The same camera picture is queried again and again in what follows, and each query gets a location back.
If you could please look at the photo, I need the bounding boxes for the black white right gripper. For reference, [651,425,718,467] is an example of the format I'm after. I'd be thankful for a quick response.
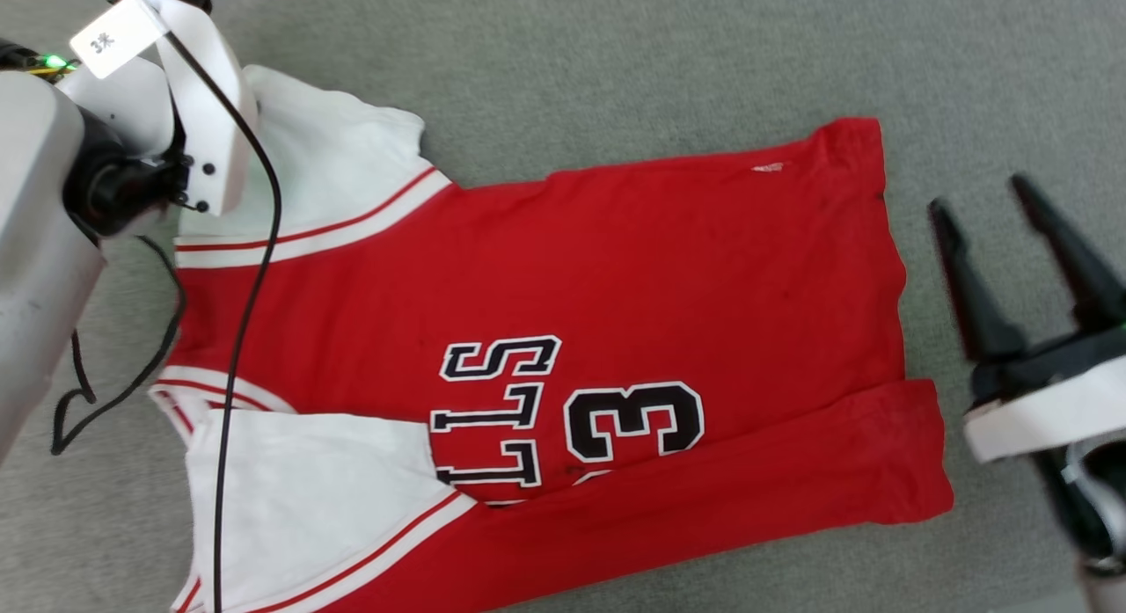
[928,173,1126,465]

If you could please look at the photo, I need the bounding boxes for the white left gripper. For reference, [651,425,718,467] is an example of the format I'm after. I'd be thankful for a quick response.
[130,0,261,218]

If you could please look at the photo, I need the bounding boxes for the white paper label tag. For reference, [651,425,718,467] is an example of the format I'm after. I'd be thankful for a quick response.
[69,0,168,80]

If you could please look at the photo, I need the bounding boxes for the thin black straight cable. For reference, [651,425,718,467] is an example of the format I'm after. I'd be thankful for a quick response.
[119,0,284,613]

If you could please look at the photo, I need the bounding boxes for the red and white basketball jersey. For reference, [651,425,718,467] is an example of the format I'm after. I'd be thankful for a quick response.
[148,65,956,613]

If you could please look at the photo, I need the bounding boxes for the thin black looped cable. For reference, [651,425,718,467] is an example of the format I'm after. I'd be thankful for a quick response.
[50,233,188,456]

